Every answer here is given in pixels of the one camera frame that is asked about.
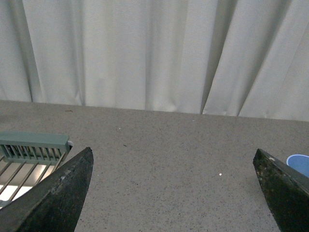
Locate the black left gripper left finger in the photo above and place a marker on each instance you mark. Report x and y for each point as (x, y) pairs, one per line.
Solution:
(55, 204)

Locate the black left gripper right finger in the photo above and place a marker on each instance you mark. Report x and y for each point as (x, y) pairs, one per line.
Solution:
(285, 190)

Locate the blue plastic cup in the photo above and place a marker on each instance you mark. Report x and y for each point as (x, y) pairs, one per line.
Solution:
(300, 163)

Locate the green dish rack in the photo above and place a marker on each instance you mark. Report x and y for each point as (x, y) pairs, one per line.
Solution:
(26, 158)

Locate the white curtain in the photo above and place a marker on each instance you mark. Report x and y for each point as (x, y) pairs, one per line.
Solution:
(218, 57)

